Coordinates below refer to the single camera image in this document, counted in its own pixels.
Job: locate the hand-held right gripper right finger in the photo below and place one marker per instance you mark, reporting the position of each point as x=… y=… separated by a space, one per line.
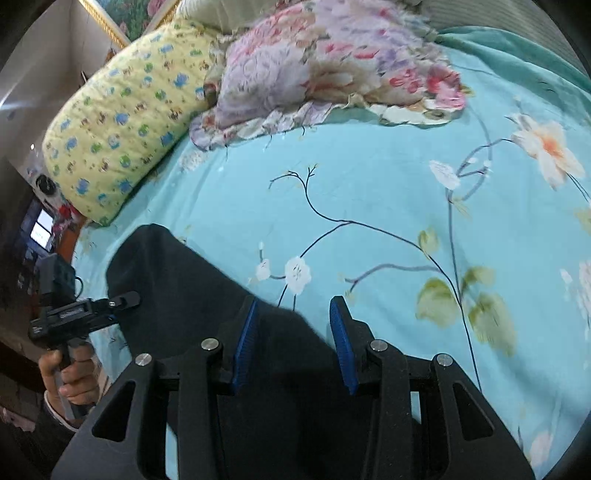
x=341 y=346

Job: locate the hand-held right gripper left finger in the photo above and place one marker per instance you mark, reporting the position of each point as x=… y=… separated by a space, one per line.
x=244 y=344

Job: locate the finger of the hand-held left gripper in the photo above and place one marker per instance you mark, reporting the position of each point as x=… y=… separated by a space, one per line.
x=124 y=302

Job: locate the black pants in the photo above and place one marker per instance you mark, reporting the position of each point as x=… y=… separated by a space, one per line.
x=184 y=286

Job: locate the person's left forearm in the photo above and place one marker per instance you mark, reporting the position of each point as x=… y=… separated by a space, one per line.
x=57 y=417

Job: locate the person's left hand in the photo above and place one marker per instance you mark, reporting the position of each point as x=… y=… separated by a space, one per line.
x=81 y=374

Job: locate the computer screen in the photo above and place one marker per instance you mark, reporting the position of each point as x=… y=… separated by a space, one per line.
x=40 y=230

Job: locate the red cloth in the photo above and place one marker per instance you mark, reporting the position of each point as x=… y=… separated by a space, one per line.
x=69 y=214

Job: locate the teal floral bed sheet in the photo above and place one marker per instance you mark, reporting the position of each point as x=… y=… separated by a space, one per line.
x=369 y=184

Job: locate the yellow cartoon print pillow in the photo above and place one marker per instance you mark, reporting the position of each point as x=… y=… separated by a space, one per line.
x=124 y=115

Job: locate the pink floral ruffled pillow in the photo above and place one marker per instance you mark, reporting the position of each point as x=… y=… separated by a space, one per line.
x=300 y=69

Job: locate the gold framed floral painting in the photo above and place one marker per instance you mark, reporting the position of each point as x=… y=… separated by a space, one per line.
x=138 y=14

